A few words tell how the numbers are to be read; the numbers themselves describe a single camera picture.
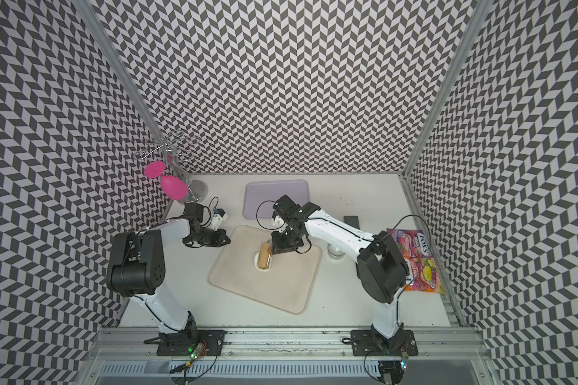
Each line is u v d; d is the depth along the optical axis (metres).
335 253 0.93
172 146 0.92
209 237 0.84
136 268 0.49
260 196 1.14
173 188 0.93
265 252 0.89
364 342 0.74
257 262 0.87
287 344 0.74
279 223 0.80
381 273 0.47
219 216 0.91
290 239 0.71
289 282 0.85
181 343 0.67
